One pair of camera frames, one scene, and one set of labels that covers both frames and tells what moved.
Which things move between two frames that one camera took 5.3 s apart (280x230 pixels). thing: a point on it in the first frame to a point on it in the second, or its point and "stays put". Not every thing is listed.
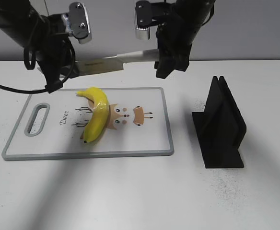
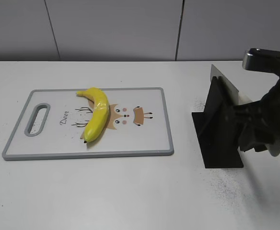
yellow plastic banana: [101, 109] stays put
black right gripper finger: [181, 64] to [257, 135]
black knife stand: [221, 128] stays put
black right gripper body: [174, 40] to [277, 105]
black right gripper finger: [165, 66] to [253, 112]
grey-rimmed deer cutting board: [52, 124] stays put
